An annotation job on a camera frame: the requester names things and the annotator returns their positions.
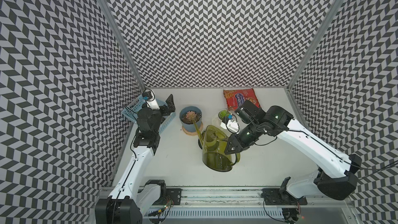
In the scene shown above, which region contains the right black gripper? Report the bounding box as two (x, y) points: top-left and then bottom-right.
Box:
(224, 119), (264, 154)

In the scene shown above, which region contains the green transparent watering can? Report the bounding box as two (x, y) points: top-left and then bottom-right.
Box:
(196, 125), (240, 172)

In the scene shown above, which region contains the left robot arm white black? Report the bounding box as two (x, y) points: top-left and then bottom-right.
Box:
(95, 91), (175, 224)

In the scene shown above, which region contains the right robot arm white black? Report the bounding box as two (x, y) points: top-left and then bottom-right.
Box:
(222, 100), (362, 205)

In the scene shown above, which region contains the blue pot pink succulent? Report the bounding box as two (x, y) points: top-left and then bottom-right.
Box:
(179, 106), (202, 132)

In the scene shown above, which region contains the white pot green succulent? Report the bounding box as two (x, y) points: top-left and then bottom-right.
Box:
(218, 110), (233, 121)

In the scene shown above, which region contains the white round saucer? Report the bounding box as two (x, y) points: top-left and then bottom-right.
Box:
(211, 114), (222, 128)

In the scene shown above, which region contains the dark round saucer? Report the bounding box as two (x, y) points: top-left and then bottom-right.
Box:
(198, 138), (203, 149)

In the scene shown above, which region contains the round cork coaster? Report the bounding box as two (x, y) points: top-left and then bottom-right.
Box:
(182, 123), (203, 136)

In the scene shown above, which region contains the light blue plastic basket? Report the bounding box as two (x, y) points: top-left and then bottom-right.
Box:
(121, 95), (176, 134)

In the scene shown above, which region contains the red cookie snack bag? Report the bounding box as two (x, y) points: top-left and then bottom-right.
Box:
(223, 88), (261, 110)

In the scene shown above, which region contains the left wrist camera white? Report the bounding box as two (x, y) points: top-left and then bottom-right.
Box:
(142, 89), (160, 110)

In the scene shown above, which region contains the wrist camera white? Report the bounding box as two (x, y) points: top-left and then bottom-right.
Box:
(142, 89), (160, 110)
(221, 114), (240, 134)

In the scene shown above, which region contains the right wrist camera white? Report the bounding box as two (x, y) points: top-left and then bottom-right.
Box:
(221, 114), (240, 134)

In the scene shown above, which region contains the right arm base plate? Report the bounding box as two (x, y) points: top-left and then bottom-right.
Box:
(261, 188), (308, 205)

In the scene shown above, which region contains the aluminium front rail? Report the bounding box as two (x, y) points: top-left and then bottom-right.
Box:
(172, 186), (354, 209)

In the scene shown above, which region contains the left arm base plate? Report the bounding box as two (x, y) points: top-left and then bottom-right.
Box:
(138, 188), (183, 206)

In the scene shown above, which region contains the left corner aluminium post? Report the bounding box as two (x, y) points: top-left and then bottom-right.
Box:
(96, 0), (146, 90)

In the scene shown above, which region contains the corner aluminium post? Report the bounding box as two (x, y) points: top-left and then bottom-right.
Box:
(96, 0), (146, 90)
(287, 0), (344, 91)

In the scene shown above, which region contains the right corner aluminium post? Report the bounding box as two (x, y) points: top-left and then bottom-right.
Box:
(287, 0), (344, 91)

